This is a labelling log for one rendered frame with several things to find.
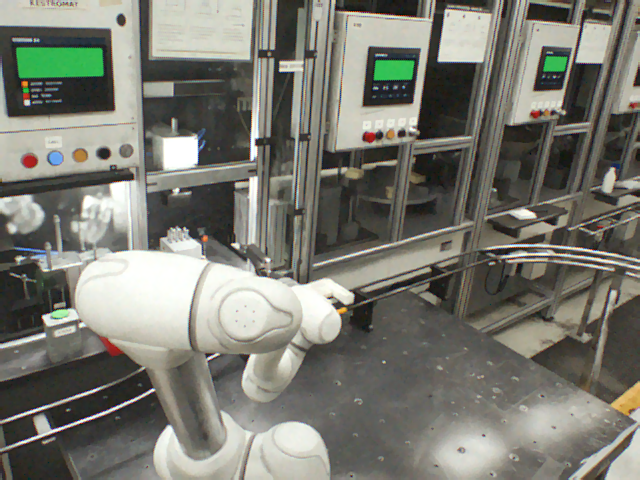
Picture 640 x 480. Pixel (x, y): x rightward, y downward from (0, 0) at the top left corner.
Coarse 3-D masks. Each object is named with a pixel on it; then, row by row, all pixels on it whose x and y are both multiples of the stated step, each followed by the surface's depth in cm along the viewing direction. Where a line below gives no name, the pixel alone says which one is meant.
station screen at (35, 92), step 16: (16, 48) 120; (32, 48) 122; (64, 48) 126; (80, 48) 128; (96, 48) 130; (16, 64) 121; (16, 80) 122; (32, 80) 124; (48, 80) 126; (64, 80) 129; (80, 80) 131; (96, 80) 133; (32, 96) 125; (48, 96) 128; (64, 96) 130; (80, 96) 132; (96, 96) 134
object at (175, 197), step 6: (162, 192) 183; (168, 192) 182; (174, 192) 183; (180, 192) 183; (186, 192) 184; (162, 198) 184; (168, 198) 180; (174, 198) 182; (180, 198) 183; (186, 198) 184; (168, 204) 181; (174, 204) 182; (180, 204) 184; (186, 204) 185
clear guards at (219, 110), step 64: (192, 0) 144; (256, 0) 155; (192, 64) 150; (256, 64) 163; (192, 128) 157; (256, 128) 170; (64, 192) 141; (128, 192) 152; (0, 256) 137; (64, 256) 147; (0, 320) 142
